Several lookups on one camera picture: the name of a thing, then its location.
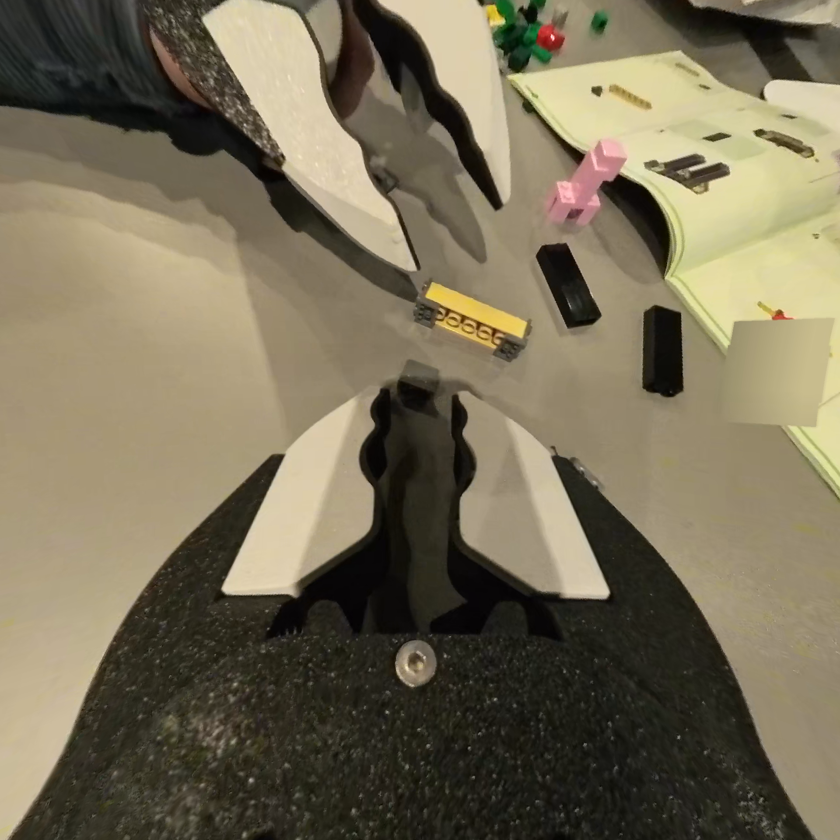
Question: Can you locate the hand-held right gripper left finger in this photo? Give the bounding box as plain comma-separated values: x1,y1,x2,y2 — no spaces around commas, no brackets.
220,386,396,599

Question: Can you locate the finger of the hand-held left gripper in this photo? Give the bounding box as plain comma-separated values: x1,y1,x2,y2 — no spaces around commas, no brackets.
202,0,422,275
357,0,514,212

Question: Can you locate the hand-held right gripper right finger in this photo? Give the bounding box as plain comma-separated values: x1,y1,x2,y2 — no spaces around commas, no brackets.
450,390,613,601

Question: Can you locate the small dark grey brick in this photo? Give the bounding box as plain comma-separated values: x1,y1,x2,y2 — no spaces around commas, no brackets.
396,359,440,412

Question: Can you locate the yellow and grey brick assembly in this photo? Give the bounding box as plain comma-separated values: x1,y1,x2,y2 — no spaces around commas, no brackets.
414,280,533,364

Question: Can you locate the person's left forearm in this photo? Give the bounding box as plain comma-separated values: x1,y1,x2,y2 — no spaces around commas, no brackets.
0,0,173,122

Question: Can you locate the person's left hand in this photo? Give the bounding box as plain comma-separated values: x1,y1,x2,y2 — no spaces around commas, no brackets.
335,0,382,119

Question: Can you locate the pile of green bricks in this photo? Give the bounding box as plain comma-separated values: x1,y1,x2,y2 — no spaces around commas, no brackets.
482,0,573,73

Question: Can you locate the pink brick pig figure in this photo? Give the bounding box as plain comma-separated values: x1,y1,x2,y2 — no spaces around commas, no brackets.
544,138,628,228

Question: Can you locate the black brick column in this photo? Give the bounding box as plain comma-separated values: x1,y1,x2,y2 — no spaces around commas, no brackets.
535,242,603,328
641,304,685,399

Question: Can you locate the open instruction booklet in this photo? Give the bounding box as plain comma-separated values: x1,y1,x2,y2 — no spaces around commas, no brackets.
508,50,840,501

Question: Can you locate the white plastic bag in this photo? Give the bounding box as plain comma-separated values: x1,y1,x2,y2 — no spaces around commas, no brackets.
682,0,840,28

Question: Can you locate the white object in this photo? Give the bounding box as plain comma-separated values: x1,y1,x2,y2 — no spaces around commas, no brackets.
763,79,840,140

